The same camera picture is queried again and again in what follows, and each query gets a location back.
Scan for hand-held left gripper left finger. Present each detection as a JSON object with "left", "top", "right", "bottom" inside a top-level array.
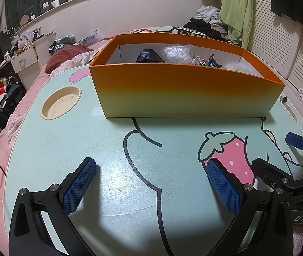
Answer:
[{"left": 9, "top": 157, "right": 97, "bottom": 256}]

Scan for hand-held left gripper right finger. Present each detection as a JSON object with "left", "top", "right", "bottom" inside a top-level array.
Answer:
[{"left": 205, "top": 158, "right": 293, "bottom": 256}]

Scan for white fluffy plush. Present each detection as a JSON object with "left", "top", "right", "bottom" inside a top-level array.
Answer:
[{"left": 222, "top": 61, "right": 253, "bottom": 73}]

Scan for orange cardboard box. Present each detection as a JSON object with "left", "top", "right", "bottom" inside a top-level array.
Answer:
[{"left": 89, "top": 33, "right": 286, "bottom": 118}]

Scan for teal toy figure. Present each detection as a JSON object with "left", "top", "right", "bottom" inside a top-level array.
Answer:
[{"left": 202, "top": 54, "right": 222, "bottom": 68}]

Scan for clear bubble wrap bag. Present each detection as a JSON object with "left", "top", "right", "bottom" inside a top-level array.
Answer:
[{"left": 160, "top": 45, "right": 195, "bottom": 64}]

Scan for mint cartoon desktop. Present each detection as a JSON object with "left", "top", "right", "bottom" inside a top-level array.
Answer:
[{"left": 3, "top": 61, "right": 303, "bottom": 256}]

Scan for white louvered closet door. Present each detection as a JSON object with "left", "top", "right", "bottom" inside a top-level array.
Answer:
[{"left": 250, "top": 0, "right": 303, "bottom": 92}]

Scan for large black bag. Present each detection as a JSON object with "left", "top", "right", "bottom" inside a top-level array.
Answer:
[{"left": 6, "top": 84, "right": 27, "bottom": 106}]

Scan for dark red pillow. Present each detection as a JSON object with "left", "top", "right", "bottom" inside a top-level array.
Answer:
[{"left": 45, "top": 45, "right": 94, "bottom": 74}]

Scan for white drawer desk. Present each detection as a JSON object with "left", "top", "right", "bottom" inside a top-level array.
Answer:
[{"left": 10, "top": 32, "right": 56, "bottom": 74}]

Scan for grey striped clothes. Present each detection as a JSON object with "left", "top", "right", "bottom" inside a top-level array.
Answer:
[{"left": 48, "top": 35, "right": 77, "bottom": 52}]

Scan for green hanging cloth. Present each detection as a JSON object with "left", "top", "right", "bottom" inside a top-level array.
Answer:
[{"left": 220, "top": 0, "right": 256, "bottom": 49}]

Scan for purple white cloth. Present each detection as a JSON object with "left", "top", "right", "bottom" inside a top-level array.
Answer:
[{"left": 78, "top": 30, "right": 105, "bottom": 46}]

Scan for pile of black clothes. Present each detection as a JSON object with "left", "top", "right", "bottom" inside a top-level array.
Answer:
[{"left": 182, "top": 18, "right": 229, "bottom": 39}]

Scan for white plastic bag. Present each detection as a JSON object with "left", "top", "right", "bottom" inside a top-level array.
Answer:
[{"left": 11, "top": 31, "right": 34, "bottom": 50}]

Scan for pile of white clothes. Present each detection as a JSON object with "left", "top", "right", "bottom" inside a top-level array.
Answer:
[{"left": 196, "top": 5, "right": 221, "bottom": 23}]

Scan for black monitor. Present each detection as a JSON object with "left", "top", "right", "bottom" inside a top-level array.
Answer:
[{"left": 0, "top": 33, "right": 13, "bottom": 56}]

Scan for cartoon printed blanket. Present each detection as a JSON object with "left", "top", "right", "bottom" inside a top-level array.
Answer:
[{"left": 130, "top": 26, "right": 232, "bottom": 43}]

